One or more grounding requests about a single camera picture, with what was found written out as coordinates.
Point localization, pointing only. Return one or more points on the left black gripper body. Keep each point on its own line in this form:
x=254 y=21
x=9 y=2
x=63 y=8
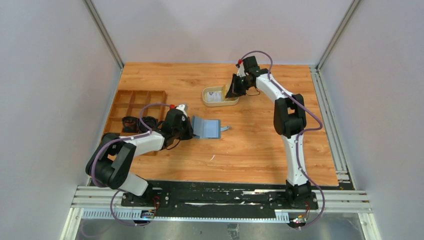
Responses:
x=184 y=132

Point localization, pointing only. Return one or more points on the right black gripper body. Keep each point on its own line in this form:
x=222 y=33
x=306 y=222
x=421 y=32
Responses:
x=247 y=85

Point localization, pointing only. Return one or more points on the tan credit card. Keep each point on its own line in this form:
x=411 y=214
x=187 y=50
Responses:
x=227 y=91

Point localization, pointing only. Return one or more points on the blue card holder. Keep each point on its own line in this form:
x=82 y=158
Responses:
x=207 y=128

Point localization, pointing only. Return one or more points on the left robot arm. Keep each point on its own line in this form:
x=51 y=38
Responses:
x=109 y=166

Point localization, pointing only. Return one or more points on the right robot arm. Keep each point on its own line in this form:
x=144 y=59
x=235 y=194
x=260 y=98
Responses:
x=289 y=121

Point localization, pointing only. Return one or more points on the card in tray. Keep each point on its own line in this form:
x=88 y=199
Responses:
x=214 y=96

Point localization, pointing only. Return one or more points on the beige oval tray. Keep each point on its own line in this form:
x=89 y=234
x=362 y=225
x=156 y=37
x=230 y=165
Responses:
x=229 y=102

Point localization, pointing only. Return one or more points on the brown compartment organizer tray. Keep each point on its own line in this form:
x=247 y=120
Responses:
x=127 y=107

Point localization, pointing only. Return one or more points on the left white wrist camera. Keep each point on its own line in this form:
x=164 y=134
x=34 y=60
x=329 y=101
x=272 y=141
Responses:
x=183 y=108

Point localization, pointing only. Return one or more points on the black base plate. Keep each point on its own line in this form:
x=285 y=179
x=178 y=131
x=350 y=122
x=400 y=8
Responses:
x=193 y=199

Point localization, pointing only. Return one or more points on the aluminium frame rail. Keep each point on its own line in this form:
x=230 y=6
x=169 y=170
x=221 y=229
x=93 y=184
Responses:
x=340 y=160

